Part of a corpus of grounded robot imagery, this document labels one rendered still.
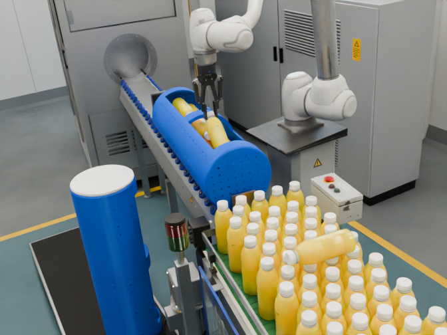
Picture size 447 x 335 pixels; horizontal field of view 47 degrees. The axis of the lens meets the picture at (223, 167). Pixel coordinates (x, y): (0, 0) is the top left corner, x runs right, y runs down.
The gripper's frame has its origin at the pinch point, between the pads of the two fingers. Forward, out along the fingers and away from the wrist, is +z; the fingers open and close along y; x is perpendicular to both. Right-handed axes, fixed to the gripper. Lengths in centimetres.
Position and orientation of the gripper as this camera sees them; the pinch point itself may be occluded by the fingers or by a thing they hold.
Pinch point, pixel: (210, 110)
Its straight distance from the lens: 215.6
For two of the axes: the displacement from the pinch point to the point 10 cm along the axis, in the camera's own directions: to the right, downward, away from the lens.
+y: -9.3, 2.2, -2.8
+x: 3.5, 4.0, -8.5
